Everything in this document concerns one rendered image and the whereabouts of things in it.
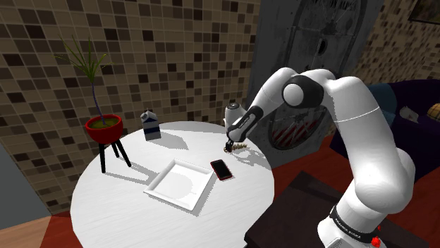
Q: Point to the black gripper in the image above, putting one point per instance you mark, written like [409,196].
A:
[230,142]

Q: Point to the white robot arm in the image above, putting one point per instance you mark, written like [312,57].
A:
[364,144]

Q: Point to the small brown spiral object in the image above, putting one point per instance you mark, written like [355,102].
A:
[240,146]

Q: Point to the red phone with black screen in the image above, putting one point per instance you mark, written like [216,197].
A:
[221,169]

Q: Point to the white square plate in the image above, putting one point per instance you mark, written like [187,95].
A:
[178,183]

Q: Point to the white and blue milk carton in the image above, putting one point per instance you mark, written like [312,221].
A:
[151,129]

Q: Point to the dark robot stand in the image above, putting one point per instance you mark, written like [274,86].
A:
[295,213]

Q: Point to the round white table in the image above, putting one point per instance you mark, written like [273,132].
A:
[137,219]

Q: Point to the plant in red pot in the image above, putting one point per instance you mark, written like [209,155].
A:
[104,129]

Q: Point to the grey round metal door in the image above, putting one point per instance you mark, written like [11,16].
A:
[330,31]

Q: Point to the dark purple sofa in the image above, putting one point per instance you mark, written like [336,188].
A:
[423,137]

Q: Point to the framed wall picture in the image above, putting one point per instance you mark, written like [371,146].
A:
[426,10]

